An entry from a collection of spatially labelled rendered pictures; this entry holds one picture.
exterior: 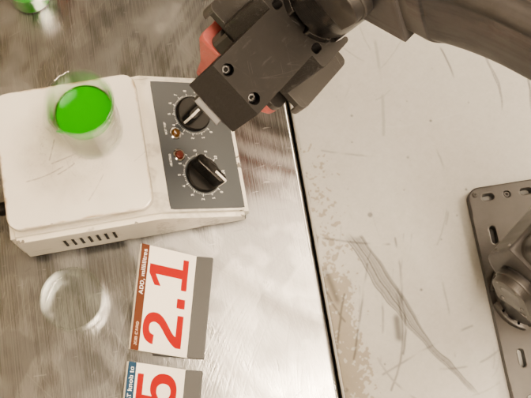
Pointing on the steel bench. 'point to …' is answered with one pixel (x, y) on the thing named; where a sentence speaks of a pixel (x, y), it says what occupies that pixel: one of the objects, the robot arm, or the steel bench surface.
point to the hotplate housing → (60, 238)
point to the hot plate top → (69, 166)
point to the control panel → (231, 193)
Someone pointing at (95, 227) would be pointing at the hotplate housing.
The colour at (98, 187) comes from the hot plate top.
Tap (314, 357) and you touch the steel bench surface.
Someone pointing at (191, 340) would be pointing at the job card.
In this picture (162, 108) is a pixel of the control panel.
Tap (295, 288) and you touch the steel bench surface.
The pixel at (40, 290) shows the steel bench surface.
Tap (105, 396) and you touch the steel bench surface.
